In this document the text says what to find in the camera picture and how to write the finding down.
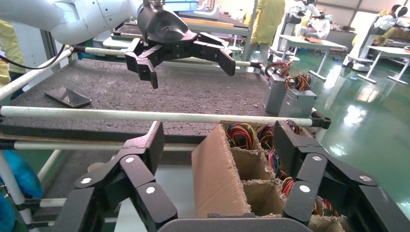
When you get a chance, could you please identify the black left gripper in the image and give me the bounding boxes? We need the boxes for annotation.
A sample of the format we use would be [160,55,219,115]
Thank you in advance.
[125,0,237,89]

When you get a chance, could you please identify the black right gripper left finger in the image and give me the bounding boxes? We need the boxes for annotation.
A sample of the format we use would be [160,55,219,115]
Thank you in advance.
[51,121,178,232]

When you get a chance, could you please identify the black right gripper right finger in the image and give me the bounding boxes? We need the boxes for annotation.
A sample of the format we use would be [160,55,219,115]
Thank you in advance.
[274,120,410,232]

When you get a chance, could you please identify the grey felt mat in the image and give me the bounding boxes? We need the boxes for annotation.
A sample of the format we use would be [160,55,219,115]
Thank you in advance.
[0,58,273,137]

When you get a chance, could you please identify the metal workbench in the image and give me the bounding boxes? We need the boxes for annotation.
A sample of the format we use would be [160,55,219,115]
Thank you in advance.
[110,9,257,65]

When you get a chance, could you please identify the blue plastic crate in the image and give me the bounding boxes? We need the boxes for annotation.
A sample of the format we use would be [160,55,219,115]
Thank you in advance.
[164,0,200,13]

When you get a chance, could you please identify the brown cardboard box with dividers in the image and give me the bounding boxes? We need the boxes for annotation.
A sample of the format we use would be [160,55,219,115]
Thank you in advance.
[191,120,353,232]

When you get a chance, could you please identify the standing person in yellow coat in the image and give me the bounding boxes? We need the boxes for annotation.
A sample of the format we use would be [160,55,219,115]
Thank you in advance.
[243,0,286,63]

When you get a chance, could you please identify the black smartphone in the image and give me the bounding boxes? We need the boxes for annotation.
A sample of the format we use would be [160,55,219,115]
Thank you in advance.
[44,87,92,109]

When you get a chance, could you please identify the large blue plastic bag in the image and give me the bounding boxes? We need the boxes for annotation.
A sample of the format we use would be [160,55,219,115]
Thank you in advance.
[0,150,44,199]

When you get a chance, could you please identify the white wheeled robot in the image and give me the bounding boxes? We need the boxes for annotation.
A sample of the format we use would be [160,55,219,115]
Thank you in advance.
[268,0,332,62]
[342,4,410,73]

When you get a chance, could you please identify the small blue plastic bag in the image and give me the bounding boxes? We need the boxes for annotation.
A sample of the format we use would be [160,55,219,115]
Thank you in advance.
[0,193,16,232]

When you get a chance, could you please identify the white work table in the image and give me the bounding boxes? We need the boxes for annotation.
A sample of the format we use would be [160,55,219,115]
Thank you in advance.
[278,34,347,81]
[356,45,410,86]

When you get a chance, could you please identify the person in yellow jacket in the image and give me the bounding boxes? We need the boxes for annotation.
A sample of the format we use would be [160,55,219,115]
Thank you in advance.
[0,19,27,88]

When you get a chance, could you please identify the grey power supply with wires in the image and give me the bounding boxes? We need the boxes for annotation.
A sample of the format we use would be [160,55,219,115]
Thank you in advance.
[314,197,340,218]
[268,150,289,180]
[285,120,302,135]
[225,123,256,150]
[281,176,297,196]
[255,123,276,150]
[263,61,293,115]
[277,74,318,118]

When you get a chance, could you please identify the black rail corner connector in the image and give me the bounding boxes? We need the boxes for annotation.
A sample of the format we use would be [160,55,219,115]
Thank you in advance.
[310,110,333,130]

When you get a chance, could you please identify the long white rail tube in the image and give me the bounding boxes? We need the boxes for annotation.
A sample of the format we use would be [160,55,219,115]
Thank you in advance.
[0,106,316,128]
[0,141,199,153]
[0,47,75,102]
[73,45,267,70]

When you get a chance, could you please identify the white frame leg tube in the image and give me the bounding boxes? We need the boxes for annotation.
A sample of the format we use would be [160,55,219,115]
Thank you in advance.
[37,149,62,183]
[0,151,26,225]

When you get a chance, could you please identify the black camera cable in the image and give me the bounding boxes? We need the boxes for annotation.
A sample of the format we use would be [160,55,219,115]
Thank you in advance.
[0,44,67,70]

